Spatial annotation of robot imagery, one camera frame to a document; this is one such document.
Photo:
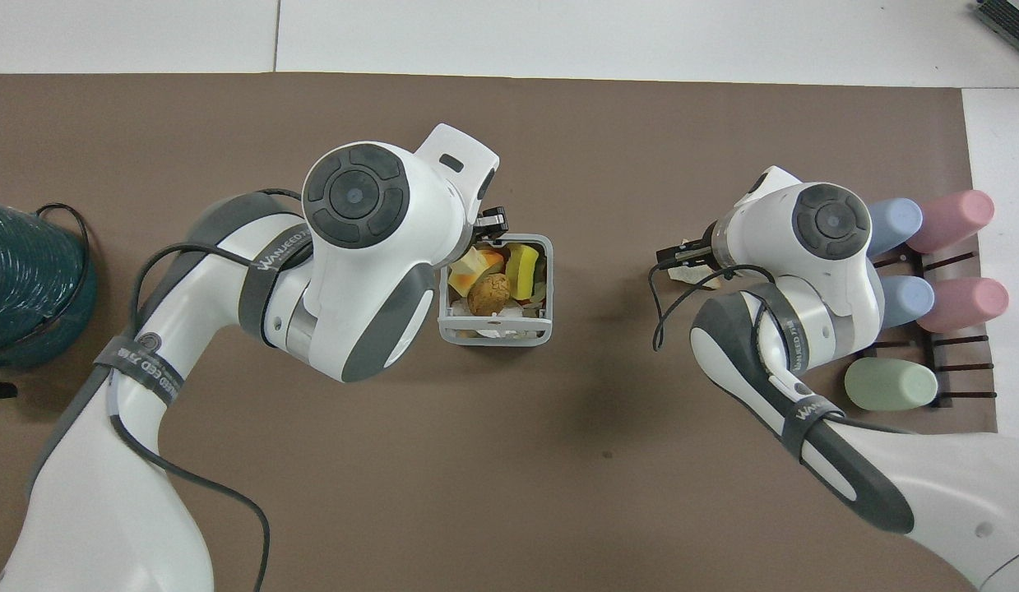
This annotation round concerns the brown round potato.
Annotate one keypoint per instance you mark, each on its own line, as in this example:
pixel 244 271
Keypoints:
pixel 488 294

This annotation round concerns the pink plastic cup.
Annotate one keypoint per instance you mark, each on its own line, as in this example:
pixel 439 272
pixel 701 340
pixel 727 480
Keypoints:
pixel 953 219
pixel 965 303

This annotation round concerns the blue plastic cup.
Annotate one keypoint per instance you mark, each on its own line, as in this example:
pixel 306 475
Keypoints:
pixel 897 222
pixel 910 299

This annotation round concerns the orange yellow toy food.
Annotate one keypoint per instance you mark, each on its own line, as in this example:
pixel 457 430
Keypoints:
pixel 468 270

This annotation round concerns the dark grey striped object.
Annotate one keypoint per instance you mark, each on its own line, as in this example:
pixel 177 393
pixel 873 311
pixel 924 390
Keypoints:
pixel 1009 16

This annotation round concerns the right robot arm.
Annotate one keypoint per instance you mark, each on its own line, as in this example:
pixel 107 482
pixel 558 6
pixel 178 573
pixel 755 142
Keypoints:
pixel 830 288

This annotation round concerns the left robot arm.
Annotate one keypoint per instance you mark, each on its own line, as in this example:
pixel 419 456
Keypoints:
pixel 369 271

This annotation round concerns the white paper trash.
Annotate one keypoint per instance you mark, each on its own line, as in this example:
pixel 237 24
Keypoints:
pixel 692 274

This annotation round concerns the yellow sponge piece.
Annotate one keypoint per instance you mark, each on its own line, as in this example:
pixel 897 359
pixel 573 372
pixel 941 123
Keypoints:
pixel 524 267

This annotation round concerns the small grey trash bin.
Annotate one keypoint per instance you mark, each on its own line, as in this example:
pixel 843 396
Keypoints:
pixel 493 332

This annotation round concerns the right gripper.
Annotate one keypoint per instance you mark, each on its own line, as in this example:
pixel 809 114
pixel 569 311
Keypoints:
pixel 703 253

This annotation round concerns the green plastic cup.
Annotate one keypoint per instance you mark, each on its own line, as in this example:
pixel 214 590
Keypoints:
pixel 891 385

